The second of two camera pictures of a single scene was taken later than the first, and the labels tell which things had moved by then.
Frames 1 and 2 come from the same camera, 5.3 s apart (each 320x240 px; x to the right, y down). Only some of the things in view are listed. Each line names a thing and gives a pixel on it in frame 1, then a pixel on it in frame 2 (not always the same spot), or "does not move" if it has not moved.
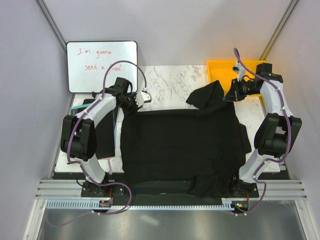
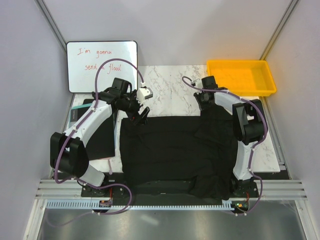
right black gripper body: x=244 y=88 -> x=201 y=99
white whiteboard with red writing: x=87 y=62 does not move
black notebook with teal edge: x=75 y=110 does not move
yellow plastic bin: x=222 y=71 does not move
